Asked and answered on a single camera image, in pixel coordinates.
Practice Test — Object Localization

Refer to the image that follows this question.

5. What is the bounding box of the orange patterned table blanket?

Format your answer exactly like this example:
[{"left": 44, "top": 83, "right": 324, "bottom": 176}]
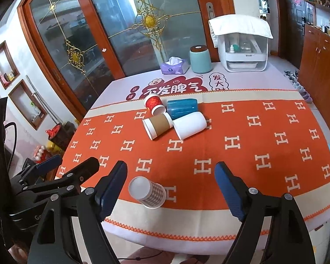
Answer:
[{"left": 55, "top": 89, "right": 330, "bottom": 227}]

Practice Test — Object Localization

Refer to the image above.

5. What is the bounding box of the dark vase with red ornament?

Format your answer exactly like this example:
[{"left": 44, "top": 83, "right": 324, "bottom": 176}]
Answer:
[{"left": 45, "top": 122, "right": 75, "bottom": 152}]

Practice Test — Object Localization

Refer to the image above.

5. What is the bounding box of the wooden cabinet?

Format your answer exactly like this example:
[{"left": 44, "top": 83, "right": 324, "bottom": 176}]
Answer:
[{"left": 298, "top": 23, "right": 330, "bottom": 110}]

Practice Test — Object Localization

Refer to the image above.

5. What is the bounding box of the red paper cup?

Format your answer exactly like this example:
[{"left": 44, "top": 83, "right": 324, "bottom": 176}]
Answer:
[{"left": 143, "top": 94, "right": 165, "bottom": 115}]

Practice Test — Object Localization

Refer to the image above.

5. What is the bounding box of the white countertop sterilizer cabinet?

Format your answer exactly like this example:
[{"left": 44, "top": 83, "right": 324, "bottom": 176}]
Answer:
[{"left": 217, "top": 31, "right": 270, "bottom": 72}]

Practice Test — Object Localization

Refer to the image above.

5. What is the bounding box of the white cup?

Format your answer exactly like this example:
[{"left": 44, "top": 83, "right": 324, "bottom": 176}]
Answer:
[{"left": 172, "top": 112, "right": 207, "bottom": 140}]

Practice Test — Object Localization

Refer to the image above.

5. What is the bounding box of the glass sliding door gold ornament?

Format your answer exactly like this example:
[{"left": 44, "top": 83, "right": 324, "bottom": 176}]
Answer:
[
  {"left": 18, "top": 0, "right": 127, "bottom": 121},
  {"left": 71, "top": 0, "right": 235, "bottom": 79}
]

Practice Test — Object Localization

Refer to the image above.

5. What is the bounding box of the dark entrance door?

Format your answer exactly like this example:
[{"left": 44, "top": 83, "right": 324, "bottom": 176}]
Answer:
[{"left": 284, "top": 0, "right": 306, "bottom": 62}]

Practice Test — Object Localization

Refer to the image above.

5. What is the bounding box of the white folded cloth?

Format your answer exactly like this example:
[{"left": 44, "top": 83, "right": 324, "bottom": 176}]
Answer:
[{"left": 208, "top": 15, "right": 273, "bottom": 48}]

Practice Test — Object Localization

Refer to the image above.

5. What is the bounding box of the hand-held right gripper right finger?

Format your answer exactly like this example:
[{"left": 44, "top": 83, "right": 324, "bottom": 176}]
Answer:
[{"left": 214, "top": 162, "right": 318, "bottom": 264}]

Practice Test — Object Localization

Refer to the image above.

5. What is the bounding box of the purple tissue box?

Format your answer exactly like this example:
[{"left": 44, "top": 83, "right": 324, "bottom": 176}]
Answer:
[{"left": 160, "top": 57, "right": 190, "bottom": 75}]

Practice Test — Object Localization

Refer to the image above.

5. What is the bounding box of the brown sleeved paper cup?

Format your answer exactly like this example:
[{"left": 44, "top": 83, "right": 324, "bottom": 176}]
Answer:
[{"left": 142, "top": 112, "right": 174, "bottom": 141}]

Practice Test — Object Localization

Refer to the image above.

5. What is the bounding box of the checkered paper cup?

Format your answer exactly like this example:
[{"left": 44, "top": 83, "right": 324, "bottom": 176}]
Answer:
[{"left": 128, "top": 176, "right": 167, "bottom": 209}]

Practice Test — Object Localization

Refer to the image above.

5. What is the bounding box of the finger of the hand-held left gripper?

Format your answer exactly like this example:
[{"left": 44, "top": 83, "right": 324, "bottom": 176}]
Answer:
[
  {"left": 23, "top": 157, "right": 100, "bottom": 198},
  {"left": 12, "top": 155, "right": 62, "bottom": 185}
]

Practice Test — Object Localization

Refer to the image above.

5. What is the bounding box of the orange patterned tablecloth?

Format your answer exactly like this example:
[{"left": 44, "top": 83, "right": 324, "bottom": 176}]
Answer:
[{"left": 55, "top": 60, "right": 330, "bottom": 244}]

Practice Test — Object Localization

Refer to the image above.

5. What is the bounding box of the row of shoes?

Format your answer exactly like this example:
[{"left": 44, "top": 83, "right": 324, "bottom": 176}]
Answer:
[{"left": 283, "top": 70, "right": 314, "bottom": 103}]

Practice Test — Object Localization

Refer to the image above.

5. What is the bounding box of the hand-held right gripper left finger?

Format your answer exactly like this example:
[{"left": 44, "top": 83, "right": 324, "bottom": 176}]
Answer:
[{"left": 27, "top": 161, "right": 128, "bottom": 264}]

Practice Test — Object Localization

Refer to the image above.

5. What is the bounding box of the blue plastic cup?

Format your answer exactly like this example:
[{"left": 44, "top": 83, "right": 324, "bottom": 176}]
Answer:
[{"left": 166, "top": 98, "right": 199, "bottom": 120}]

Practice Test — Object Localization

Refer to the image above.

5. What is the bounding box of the teal canister with brown lid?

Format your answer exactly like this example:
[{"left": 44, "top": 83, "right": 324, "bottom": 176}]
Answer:
[{"left": 189, "top": 45, "right": 213, "bottom": 74}]

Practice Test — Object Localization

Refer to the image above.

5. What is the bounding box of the silver door handle plate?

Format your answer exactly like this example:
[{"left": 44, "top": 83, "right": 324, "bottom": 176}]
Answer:
[{"left": 206, "top": 2, "right": 215, "bottom": 22}]

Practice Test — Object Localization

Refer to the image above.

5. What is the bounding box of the black cable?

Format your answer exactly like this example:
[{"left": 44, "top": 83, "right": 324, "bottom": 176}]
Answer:
[{"left": 5, "top": 121, "right": 17, "bottom": 171}]

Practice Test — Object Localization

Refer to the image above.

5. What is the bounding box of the wooden framed wall niche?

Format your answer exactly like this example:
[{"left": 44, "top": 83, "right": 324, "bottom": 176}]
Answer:
[
  {"left": 0, "top": 41, "right": 20, "bottom": 89},
  {"left": 8, "top": 79, "right": 48, "bottom": 130}
]

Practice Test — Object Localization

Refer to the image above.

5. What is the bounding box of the white bead toy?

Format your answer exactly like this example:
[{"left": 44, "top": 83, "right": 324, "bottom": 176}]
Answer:
[{"left": 34, "top": 145, "right": 49, "bottom": 163}]

